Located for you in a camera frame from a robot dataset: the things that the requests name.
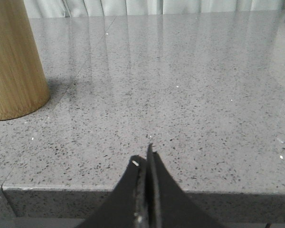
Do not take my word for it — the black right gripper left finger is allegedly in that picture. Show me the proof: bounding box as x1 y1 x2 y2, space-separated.
77 155 148 228

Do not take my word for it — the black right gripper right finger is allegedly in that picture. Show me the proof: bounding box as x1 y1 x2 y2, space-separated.
147 143 224 228

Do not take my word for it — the bamboo cylinder holder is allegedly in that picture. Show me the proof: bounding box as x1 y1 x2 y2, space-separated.
0 0 50 121

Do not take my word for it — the white curtain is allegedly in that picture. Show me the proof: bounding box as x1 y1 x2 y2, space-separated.
24 0 285 18

